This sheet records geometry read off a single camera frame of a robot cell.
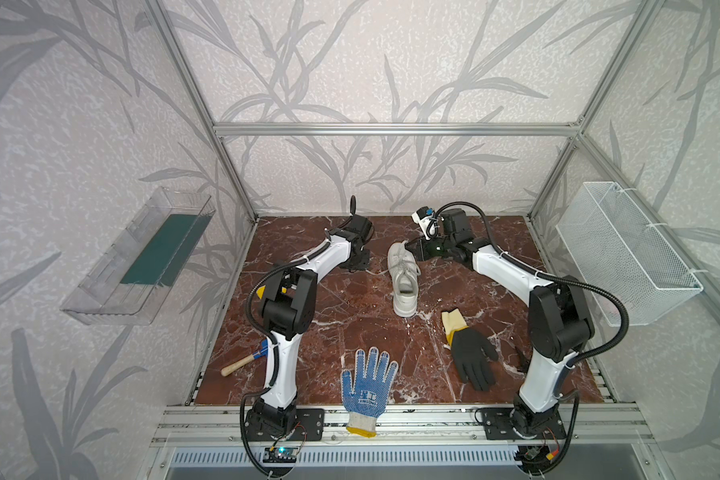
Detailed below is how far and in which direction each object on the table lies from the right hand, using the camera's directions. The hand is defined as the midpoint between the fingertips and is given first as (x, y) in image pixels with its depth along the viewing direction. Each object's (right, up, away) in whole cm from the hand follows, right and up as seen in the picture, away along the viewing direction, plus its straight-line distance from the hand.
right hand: (408, 236), depth 91 cm
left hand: (-15, -6, +9) cm, 19 cm away
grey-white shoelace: (-1, -10, +2) cm, 10 cm away
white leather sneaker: (-1, -19, -4) cm, 20 cm away
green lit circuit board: (-33, -54, -19) cm, 66 cm away
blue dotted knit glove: (-13, -43, -14) cm, 47 cm away
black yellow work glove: (+18, -33, -6) cm, 38 cm away
